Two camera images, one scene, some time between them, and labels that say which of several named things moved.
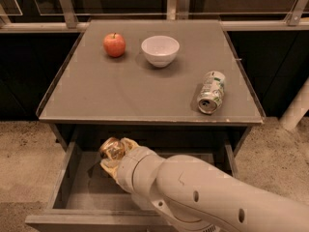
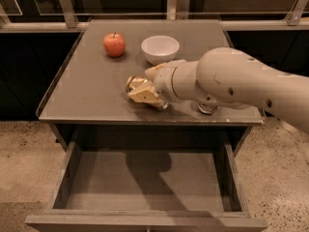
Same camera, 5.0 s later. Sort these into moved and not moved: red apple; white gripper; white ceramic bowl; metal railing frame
Moved: white gripper
Not moved: metal railing frame; white ceramic bowl; red apple
